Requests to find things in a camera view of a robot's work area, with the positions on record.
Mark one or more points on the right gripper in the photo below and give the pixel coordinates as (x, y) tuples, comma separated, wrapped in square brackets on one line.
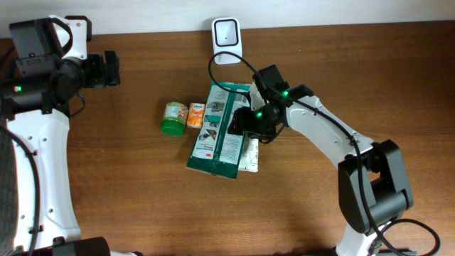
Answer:
[(240, 119)]

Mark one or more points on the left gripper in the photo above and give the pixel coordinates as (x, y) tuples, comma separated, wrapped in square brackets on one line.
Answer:
[(111, 67)]

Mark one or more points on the white tube gold cap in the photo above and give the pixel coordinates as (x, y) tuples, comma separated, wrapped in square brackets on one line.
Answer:
[(249, 160)]

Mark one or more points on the green white 3M bag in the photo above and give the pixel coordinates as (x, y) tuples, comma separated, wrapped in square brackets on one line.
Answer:
[(217, 152)]

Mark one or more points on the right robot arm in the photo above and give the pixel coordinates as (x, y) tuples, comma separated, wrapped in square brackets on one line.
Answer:
[(373, 186)]

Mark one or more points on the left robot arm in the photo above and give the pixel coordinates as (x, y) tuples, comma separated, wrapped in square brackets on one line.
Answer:
[(51, 68)]

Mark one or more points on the orange tissue pack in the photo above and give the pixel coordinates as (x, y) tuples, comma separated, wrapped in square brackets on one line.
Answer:
[(195, 115)]

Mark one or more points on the green lid jar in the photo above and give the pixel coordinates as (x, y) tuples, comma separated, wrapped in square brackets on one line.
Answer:
[(174, 119)]

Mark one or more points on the grey plastic basket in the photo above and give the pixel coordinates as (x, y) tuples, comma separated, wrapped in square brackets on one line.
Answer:
[(9, 197)]

